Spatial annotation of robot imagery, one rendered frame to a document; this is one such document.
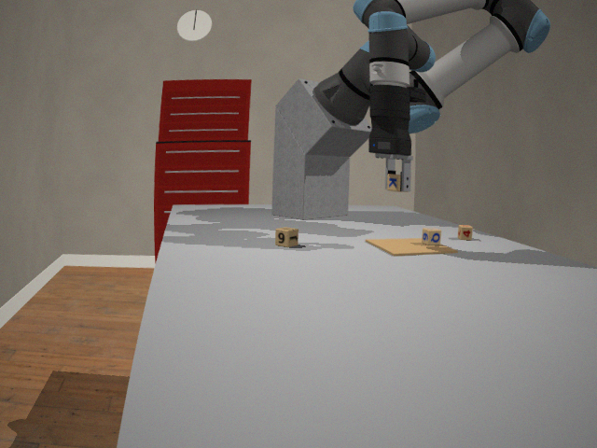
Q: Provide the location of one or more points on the tan wooden letter block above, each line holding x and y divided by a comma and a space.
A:
286, 237
431, 236
393, 182
465, 232

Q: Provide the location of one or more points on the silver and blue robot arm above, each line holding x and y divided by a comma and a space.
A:
514, 25

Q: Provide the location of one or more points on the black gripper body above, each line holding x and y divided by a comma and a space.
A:
390, 97

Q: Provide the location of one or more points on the tan flat mat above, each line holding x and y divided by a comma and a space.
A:
409, 247

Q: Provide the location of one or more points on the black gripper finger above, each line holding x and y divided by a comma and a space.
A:
406, 171
390, 164

